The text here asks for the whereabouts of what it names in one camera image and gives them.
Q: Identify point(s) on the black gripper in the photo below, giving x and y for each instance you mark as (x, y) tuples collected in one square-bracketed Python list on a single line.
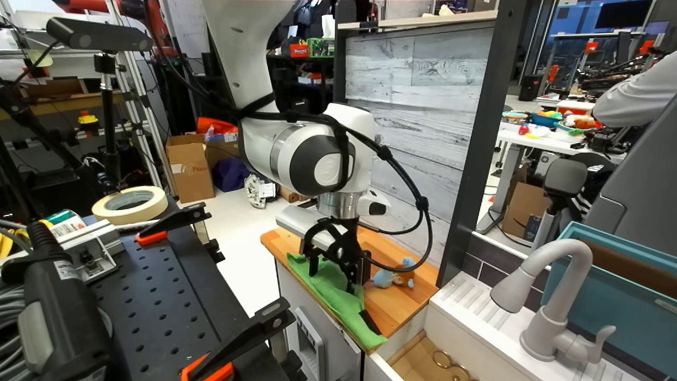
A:
[(346, 253)]

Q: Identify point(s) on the green cloth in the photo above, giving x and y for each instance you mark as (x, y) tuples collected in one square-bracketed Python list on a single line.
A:
[(331, 288)]

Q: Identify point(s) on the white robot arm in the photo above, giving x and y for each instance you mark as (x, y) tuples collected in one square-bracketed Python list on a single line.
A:
[(318, 155)]

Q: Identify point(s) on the wooden counter top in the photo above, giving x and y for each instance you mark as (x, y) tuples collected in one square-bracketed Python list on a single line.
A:
[(386, 310)]

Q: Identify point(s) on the small plush toy animal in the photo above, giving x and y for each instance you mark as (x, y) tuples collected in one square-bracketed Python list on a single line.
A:
[(405, 275)]

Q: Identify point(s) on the white sink basin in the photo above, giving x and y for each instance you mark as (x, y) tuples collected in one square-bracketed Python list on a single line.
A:
[(464, 335)]

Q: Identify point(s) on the black orange clamp lower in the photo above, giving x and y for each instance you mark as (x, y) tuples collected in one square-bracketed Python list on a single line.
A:
[(218, 364)]

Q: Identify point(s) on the black orange clamp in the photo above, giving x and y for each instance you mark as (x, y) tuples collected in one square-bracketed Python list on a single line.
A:
[(181, 219), (218, 364)]

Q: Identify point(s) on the black perforated work table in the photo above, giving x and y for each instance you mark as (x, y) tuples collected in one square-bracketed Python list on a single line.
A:
[(168, 306)]

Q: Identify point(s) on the cardboard box left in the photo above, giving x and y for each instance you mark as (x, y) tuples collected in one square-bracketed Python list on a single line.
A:
[(190, 174)]

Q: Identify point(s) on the black orange clamp upper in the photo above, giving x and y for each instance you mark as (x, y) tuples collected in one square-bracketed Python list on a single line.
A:
[(181, 219)]

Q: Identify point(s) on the grey wood backsplash panel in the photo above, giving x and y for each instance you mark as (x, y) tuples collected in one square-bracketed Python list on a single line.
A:
[(421, 87)]

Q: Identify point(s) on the roll of masking tape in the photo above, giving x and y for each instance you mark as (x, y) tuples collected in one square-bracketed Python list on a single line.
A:
[(131, 205)]

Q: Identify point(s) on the grey kitchen faucet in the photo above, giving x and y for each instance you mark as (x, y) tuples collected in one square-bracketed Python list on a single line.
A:
[(546, 335)]

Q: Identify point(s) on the teal dish rack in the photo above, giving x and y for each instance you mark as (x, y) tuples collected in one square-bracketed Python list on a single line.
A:
[(635, 288)]

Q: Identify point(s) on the person in grey shirt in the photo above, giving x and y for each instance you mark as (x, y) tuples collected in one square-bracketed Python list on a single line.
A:
[(641, 99)]

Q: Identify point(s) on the black vertical post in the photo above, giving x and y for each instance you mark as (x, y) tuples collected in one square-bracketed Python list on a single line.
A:
[(502, 54)]

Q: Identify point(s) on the black camera on stand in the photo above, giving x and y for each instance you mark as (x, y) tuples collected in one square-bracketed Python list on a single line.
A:
[(98, 36)]

